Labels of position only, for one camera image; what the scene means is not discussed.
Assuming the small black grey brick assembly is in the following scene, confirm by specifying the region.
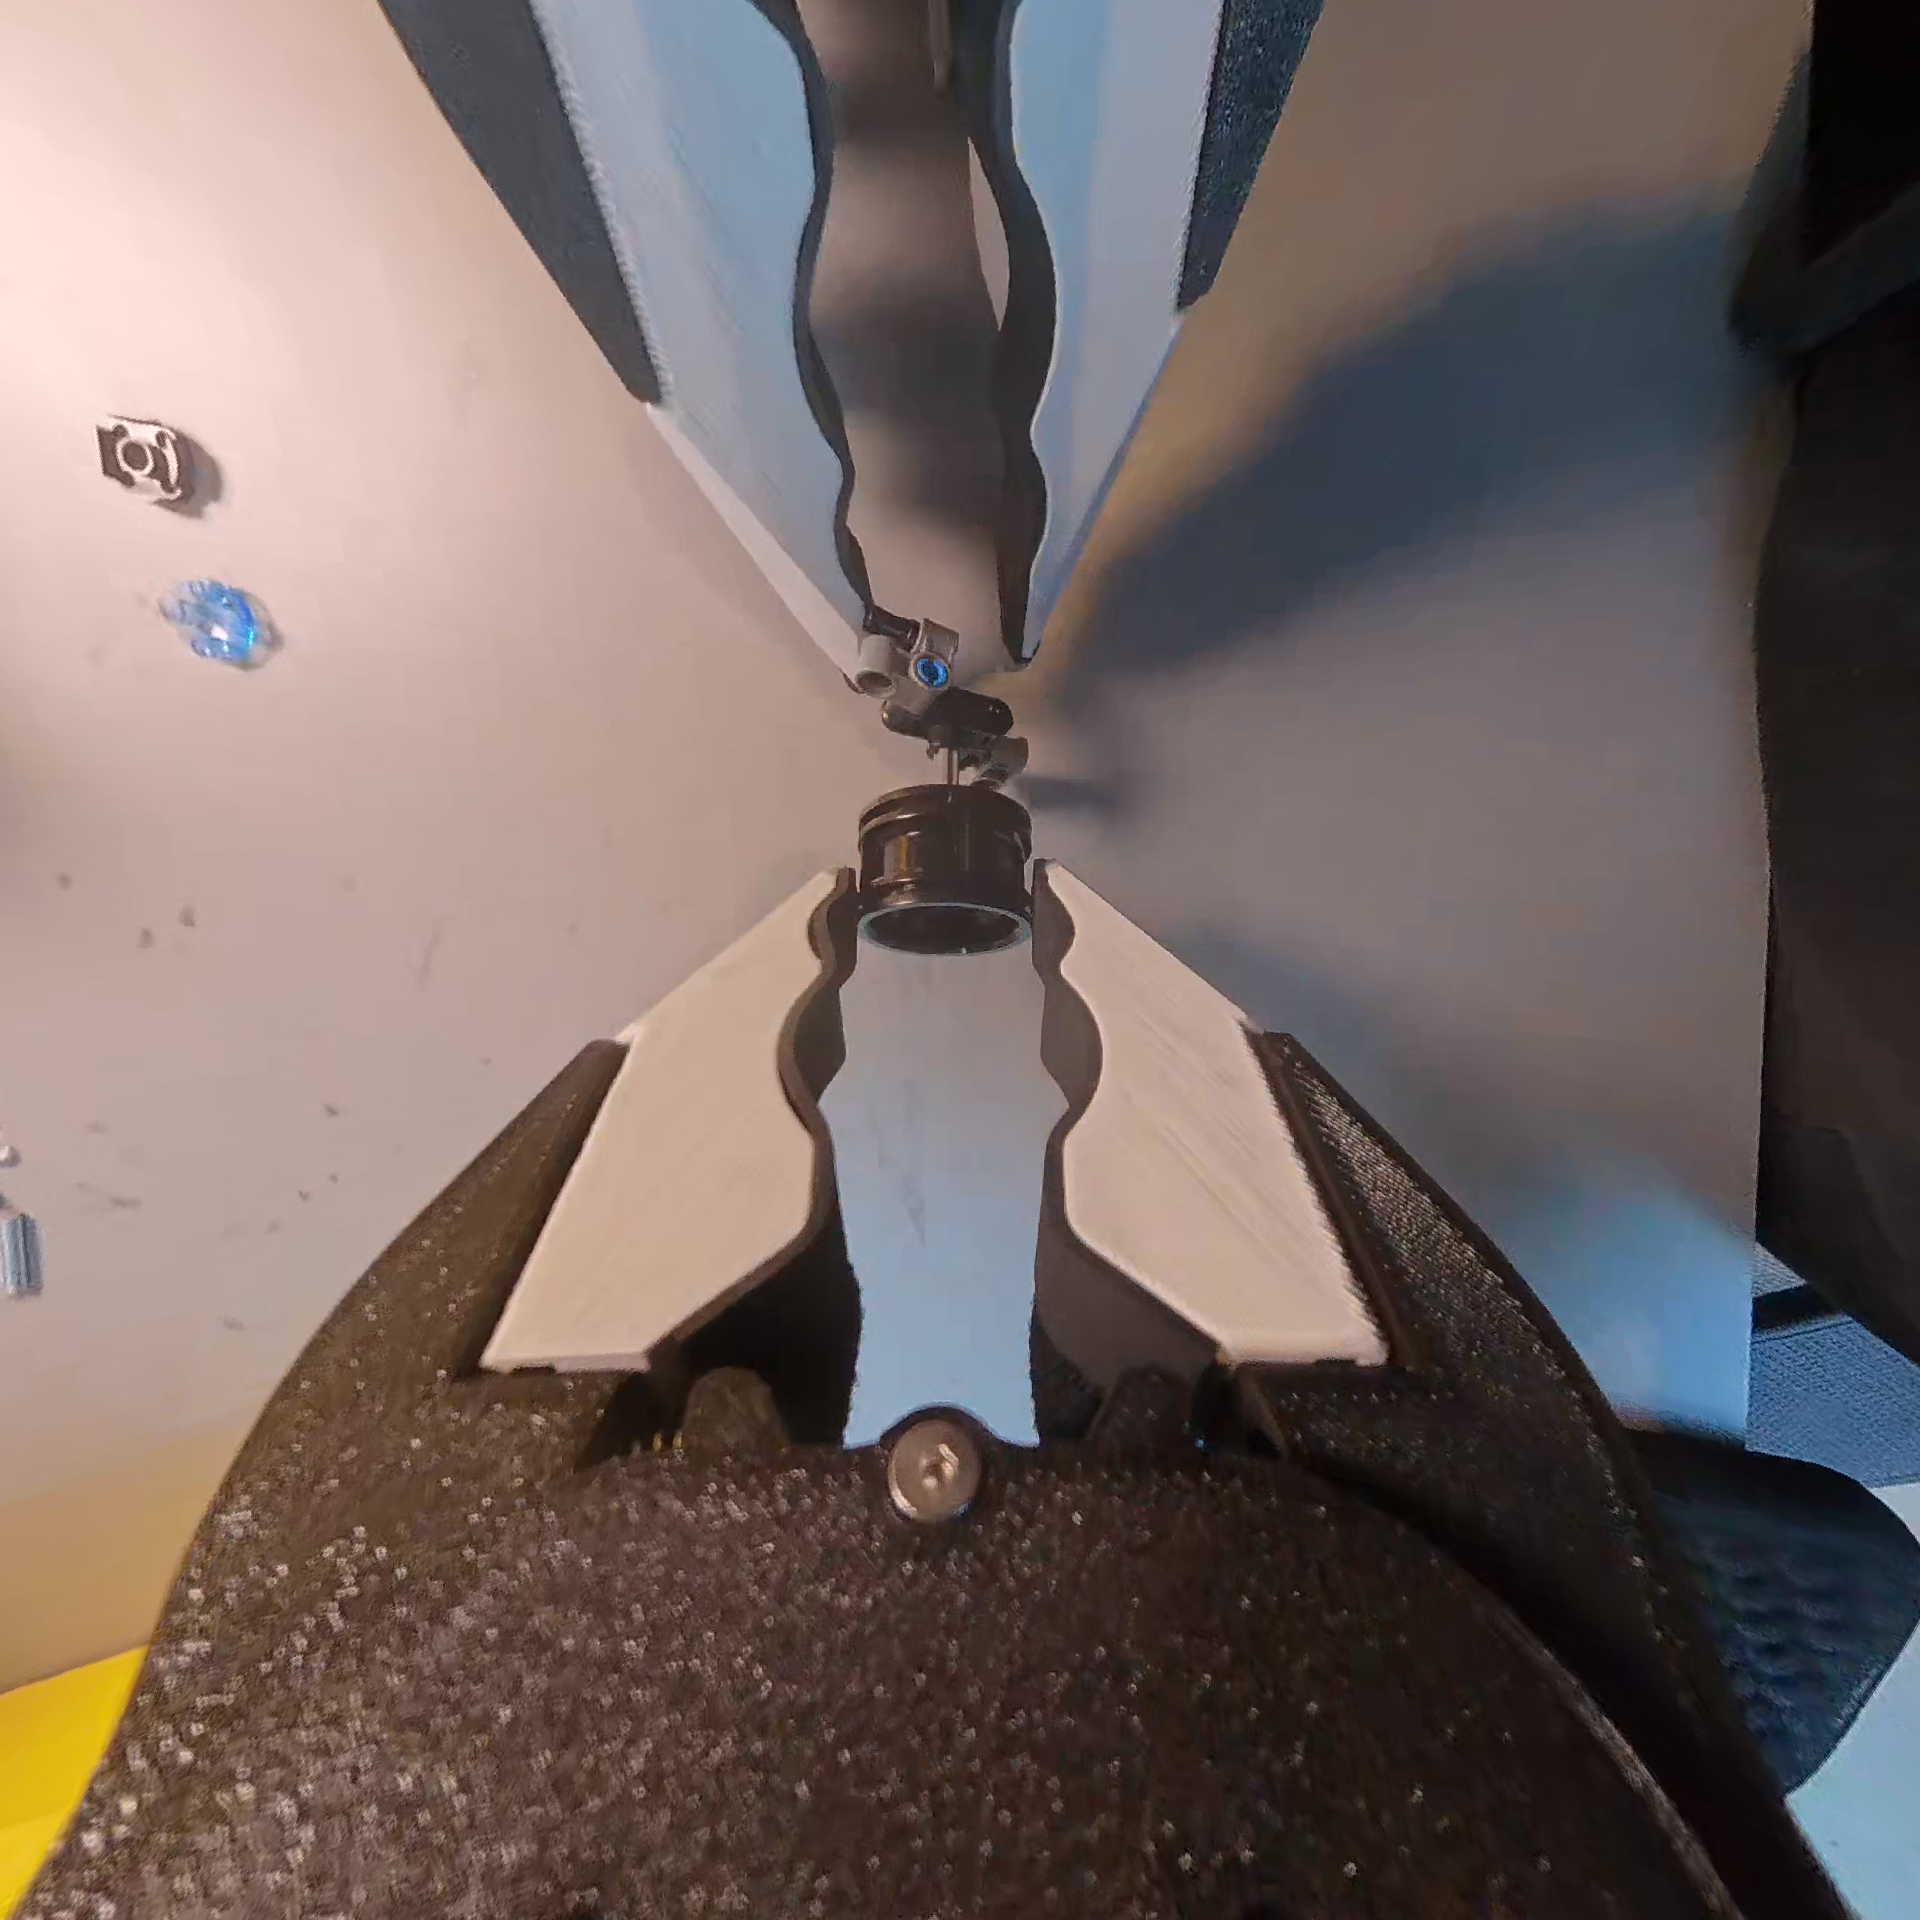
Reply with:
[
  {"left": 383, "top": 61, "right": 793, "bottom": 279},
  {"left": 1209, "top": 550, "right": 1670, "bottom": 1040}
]
[{"left": 854, "top": 602, "right": 1028, "bottom": 791}]

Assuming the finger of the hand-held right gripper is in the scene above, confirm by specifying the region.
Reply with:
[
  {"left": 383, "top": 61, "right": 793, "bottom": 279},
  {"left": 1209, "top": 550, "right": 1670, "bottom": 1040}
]
[
  {"left": 971, "top": 0, "right": 1225, "bottom": 668},
  {"left": 532, "top": 0, "right": 878, "bottom": 695}
]

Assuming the blue translucent round brick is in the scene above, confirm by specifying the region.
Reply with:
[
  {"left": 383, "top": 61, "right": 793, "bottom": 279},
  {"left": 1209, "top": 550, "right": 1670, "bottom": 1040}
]
[{"left": 161, "top": 578, "right": 280, "bottom": 668}]

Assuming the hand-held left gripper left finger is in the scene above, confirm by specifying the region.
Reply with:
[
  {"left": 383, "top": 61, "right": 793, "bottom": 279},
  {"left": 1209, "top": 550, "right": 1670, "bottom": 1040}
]
[{"left": 479, "top": 868, "right": 857, "bottom": 1442}]

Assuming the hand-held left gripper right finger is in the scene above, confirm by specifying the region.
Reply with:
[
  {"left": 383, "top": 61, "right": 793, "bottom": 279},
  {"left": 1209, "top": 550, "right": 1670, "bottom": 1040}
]
[{"left": 1031, "top": 863, "right": 1389, "bottom": 1444}]

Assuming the person's black printed hoodie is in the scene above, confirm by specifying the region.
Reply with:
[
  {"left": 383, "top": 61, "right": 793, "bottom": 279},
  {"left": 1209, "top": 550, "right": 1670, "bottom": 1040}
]
[{"left": 1732, "top": 0, "right": 1920, "bottom": 1308}]

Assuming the black toy wheel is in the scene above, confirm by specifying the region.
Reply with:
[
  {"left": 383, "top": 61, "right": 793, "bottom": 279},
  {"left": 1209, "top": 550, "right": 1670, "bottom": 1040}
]
[{"left": 854, "top": 784, "right": 1040, "bottom": 959}]

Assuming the small black round brick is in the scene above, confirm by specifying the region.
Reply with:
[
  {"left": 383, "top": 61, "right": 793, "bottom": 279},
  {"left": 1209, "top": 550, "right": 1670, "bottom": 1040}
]
[{"left": 94, "top": 416, "right": 202, "bottom": 505}]

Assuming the yellow plastic bin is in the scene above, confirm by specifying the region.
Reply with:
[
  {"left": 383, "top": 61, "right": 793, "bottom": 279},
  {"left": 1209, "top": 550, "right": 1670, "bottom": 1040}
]
[{"left": 0, "top": 1648, "right": 145, "bottom": 1876}]

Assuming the grey office chair seat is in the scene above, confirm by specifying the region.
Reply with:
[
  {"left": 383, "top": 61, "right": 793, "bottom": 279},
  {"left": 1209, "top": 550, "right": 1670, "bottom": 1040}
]
[{"left": 1635, "top": 1244, "right": 1920, "bottom": 1792}]

